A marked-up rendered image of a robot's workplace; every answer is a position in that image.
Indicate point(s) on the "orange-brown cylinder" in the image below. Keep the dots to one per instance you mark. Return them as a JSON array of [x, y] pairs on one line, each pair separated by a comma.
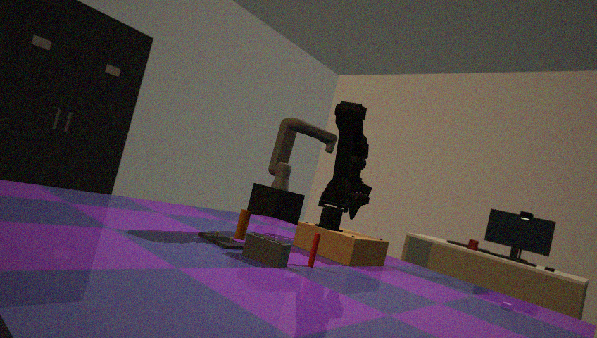
[[242, 224]]

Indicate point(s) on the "dark red peg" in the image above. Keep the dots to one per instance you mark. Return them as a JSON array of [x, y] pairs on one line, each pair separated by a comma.
[[314, 250]]

